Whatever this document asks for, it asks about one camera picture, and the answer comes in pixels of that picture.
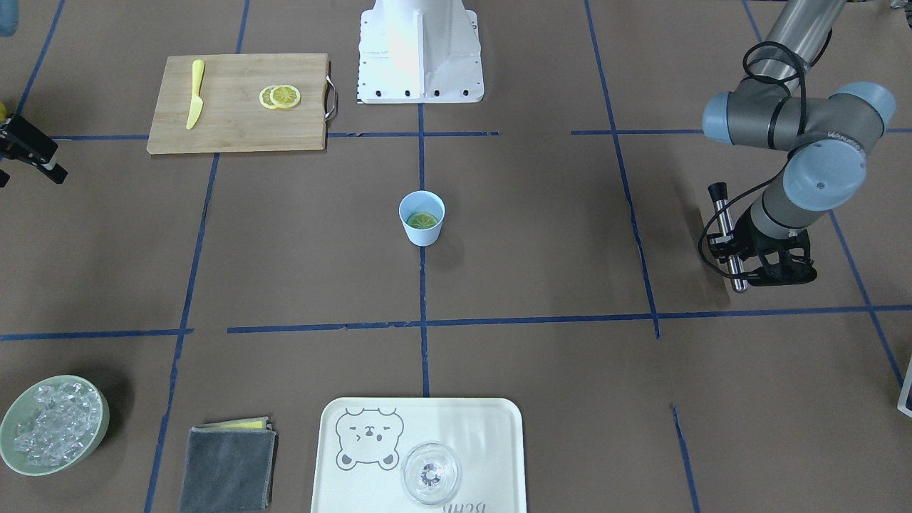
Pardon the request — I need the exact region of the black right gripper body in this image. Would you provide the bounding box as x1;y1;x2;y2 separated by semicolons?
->
0;117;19;187

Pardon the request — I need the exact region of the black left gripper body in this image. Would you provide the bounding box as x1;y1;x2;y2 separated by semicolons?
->
734;207;810;259

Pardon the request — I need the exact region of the steel muddler black tip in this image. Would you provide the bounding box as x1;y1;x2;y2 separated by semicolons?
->
707;182;749;294

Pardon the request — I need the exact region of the lemon slice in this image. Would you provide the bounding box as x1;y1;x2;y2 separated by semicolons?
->
259;84;301;110
406;211;440;230

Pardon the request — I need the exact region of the light blue cup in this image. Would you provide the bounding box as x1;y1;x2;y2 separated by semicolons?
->
398;190;446;247

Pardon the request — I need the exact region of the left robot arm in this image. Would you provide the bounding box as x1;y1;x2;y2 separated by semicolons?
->
698;1;898;291

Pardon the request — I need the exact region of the yellow plastic knife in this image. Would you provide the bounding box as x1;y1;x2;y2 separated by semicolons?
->
185;59;205;130

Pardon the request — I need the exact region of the wooden cutting board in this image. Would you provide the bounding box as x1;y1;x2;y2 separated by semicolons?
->
147;54;335;155

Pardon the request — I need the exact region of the green bowl of ice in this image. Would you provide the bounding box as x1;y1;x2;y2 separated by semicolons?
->
1;375;110;477

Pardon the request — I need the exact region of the grey folded cloth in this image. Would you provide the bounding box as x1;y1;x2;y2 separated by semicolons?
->
178;417;277;512

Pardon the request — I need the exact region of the clear wine glass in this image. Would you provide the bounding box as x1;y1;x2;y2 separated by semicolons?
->
402;442;462;506

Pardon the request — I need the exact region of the cream bear tray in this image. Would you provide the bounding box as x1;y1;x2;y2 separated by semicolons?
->
311;397;528;512

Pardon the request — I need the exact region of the white wire cup rack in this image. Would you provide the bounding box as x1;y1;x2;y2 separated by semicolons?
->
896;360;912;418

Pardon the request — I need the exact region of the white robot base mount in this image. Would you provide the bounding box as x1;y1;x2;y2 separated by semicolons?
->
356;1;485;105

